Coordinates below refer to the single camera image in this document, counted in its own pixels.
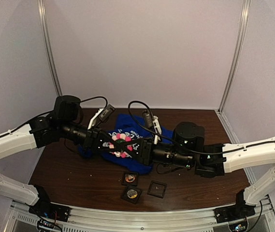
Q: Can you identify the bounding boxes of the pink flower plush brooch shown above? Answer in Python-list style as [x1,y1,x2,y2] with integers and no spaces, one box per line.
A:
[108,132,133,159]

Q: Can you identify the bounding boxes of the blue printed t-shirt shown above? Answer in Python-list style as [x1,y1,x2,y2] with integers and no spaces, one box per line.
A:
[77,114,173,174]

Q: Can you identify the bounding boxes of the small round badge brooch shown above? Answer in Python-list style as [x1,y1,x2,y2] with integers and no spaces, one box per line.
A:
[126,189,138,199]

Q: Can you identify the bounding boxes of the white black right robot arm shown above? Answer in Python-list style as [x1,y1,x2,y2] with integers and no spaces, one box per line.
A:
[102,123,275,206]

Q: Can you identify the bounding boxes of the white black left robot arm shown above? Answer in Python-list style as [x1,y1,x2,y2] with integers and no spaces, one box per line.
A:
[0,95,144,206]

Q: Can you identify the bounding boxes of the black display box upper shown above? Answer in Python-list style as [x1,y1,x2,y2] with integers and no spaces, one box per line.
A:
[121,172,139,186]

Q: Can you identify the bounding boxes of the black display box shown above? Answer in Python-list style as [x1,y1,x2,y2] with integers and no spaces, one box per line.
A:
[147,180,167,199]
[121,172,139,186]
[121,186,143,204]

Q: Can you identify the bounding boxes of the black display box right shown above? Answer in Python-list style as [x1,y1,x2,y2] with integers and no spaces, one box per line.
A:
[147,180,167,199]

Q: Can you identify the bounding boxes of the black display box lower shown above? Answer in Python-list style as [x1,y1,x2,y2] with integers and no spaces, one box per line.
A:
[121,186,143,204]

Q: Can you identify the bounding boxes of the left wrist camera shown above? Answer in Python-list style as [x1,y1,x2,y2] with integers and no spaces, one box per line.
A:
[87,104,116,130]

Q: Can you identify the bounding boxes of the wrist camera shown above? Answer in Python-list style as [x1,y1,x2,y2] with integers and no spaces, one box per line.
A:
[87,104,116,130]
[142,110,162,145]

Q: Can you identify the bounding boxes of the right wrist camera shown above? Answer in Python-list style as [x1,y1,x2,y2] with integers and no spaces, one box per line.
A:
[142,110,162,145]

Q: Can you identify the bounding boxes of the black left camera cable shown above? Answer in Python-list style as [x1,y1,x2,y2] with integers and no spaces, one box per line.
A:
[63,96,108,153]

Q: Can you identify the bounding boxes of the black camera cable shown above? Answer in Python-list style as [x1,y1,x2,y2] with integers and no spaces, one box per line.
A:
[63,96,108,153]
[127,101,227,155]

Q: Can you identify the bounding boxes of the black right camera cable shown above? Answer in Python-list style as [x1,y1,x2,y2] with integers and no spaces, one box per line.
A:
[127,101,227,155]

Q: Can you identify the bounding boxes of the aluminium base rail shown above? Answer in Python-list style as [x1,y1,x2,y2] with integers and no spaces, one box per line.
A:
[2,197,275,232]

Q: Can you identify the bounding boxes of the left aluminium frame post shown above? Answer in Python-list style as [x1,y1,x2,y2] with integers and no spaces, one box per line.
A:
[37,0,62,96]

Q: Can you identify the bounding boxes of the aluminium frame post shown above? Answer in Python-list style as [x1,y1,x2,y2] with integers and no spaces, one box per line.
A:
[37,0,62,96]
[218,0,251,114]

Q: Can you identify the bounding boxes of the right aluminium frame post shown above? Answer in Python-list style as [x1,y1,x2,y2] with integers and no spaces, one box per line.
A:
[218,0,251,114]

